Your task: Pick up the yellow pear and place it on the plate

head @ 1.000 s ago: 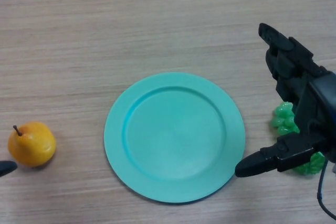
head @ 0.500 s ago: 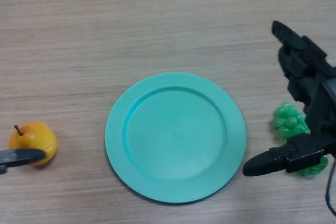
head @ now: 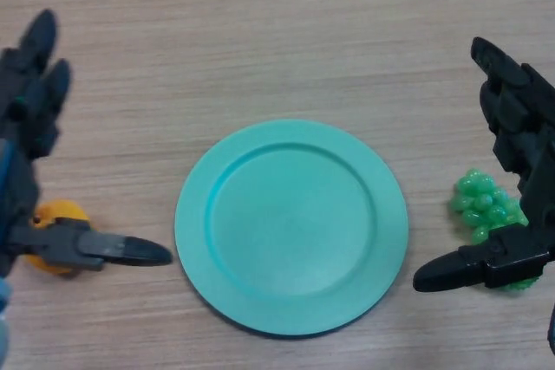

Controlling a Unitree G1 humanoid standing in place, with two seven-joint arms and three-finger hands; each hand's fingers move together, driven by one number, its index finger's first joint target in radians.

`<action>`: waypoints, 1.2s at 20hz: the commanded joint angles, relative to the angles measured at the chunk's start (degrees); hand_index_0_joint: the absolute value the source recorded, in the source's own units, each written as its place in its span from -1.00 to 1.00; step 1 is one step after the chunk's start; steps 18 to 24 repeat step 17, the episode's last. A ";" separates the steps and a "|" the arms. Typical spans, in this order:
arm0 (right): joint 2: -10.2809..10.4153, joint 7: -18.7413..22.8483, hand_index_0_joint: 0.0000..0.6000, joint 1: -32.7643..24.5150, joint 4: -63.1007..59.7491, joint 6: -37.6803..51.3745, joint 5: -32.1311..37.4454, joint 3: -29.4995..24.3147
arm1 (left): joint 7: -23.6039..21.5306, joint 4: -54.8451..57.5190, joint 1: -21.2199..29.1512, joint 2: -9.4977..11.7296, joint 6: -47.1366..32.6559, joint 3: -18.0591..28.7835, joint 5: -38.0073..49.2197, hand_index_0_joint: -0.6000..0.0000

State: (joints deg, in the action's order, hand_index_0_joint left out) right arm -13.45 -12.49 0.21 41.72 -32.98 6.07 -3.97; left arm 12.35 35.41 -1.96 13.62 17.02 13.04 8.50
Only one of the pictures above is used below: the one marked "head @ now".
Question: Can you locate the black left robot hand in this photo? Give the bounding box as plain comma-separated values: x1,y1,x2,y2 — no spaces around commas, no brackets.
0,9,173,278

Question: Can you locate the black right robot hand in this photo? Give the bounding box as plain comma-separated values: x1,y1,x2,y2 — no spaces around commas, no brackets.
412,36,555,295

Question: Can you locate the yellow pear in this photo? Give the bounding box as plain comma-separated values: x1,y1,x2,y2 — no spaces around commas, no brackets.
23,199,93,276

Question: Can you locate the teal round plate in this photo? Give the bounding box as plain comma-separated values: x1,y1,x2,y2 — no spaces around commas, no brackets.
174,119,410,339

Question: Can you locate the green grape bunch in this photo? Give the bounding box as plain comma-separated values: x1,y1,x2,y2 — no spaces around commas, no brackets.
448,168,541,295

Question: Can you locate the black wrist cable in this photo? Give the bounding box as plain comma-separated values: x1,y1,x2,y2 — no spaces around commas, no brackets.
545,300,555,356

